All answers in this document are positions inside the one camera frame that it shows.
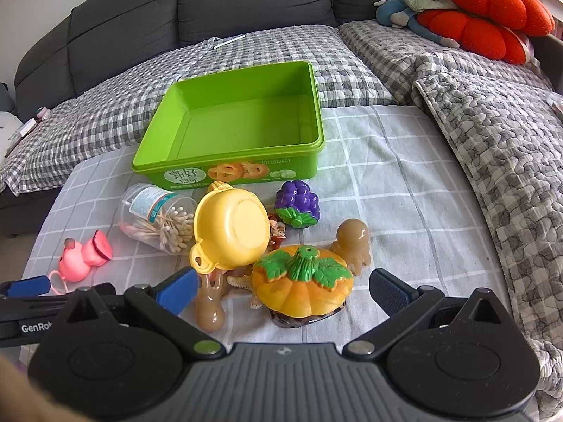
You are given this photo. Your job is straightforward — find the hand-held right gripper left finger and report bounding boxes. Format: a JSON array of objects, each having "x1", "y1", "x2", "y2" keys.
[{"x1": 40, "y1": 267, "x2": 228, "y2": 358}]

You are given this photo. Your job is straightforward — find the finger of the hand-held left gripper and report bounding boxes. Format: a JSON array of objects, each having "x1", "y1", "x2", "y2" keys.
[{"x1": 0, "y1": 275, "x2": 50, "y2": 298}]

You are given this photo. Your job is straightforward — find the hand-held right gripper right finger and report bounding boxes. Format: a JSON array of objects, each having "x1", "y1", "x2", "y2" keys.
[{"x1": 342, "y1": 267, "x2": 525, "y2": 358}]

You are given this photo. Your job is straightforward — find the brown gourd-shaped squishy toy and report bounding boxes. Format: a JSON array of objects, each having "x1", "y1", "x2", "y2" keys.
[{"x1": 194, "y1": 268, "x2": 230, "y2": 333}]

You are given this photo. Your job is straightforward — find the pink toy animal with string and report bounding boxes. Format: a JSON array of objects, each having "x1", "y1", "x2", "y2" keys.
[{"x1": 48, "y1": 234, "x2": 114, "y2": 295}]

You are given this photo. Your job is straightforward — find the brown toy octopus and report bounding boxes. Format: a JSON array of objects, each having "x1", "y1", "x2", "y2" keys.
[{"x1": 330, "y1": 219, "x2": 371, "y2": 276}]

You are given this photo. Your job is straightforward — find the clear cotton swab jar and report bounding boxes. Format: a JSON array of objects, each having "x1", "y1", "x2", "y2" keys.
[{"x1": 118, "y1": 182, "x2": 198, "y2": 256}]

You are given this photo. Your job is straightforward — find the yellow toy pot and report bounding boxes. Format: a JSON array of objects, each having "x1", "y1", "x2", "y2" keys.
[{"x1": 189, "y1": 181, "x2": 271, "y2": 275}]

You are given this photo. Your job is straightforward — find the orange toy pumpkin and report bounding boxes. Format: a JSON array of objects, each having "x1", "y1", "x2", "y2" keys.
[{"x1": 252, "y1": 246, "x2": 355, "y2": 317}]

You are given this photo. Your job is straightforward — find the green plastic box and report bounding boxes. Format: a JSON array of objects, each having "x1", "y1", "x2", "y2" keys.
[{"x1": 131, "y1": 60, "x2": 326, "y2": 185}]

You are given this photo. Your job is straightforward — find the tan toy starfish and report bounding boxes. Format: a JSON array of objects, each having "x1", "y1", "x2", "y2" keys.
[{"x1": 226, "y1": 273, "x2": 265, "y2": 309}]

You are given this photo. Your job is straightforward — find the light grey grid blanket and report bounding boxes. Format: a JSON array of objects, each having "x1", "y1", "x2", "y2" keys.
[{"x1": 22, "y1": 105, "x2": 546, "y2": 361}]

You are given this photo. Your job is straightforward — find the small cartoon figurine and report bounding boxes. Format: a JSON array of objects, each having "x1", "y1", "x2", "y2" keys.
[{"x1": 267, "y1": 213, "x2": 288, "y2": 249}]

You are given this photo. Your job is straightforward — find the purple toy grapes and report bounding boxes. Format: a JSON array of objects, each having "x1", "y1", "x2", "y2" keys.
[{"x1": 273, "y1": 180, "x2": 321, "y2": 229}]

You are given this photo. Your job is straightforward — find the white box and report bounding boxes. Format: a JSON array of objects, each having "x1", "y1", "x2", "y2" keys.
[{"x1": 17, "y1": 116, "x2": 41, "y2": 142}]

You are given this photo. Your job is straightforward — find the grey patterned quilt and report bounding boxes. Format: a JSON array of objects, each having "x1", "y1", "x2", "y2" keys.
[{"x1": 411, "y1": 72, "x2": 563, "y2": 422}]

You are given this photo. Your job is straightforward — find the grey checked sofa cover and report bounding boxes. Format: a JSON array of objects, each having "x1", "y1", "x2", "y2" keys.
[{"x1": 0, "y1": 22, "x2": 556, "y2": 197}]

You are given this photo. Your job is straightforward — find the small object on quilt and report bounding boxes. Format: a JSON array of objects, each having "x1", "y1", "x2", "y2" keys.
[{"x1": 547, "y1": 92, "x2": 563, "y2": 122}]

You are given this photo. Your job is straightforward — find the white pen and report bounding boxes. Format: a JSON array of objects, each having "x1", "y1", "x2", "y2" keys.
[{"x1": 212, "y1": 34, "x2": 246, "y2": 50}]

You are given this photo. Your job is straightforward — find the blue plush toy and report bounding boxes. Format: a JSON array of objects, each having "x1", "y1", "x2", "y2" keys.
[{"x1": 375, "y1": 0, "x2": 461, "y2": 49}]

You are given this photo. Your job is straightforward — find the dark grey sofa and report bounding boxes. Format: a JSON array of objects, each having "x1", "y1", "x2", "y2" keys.
[{"x1": 0, "y1": 0, "x2": 414, "y2": 238}]

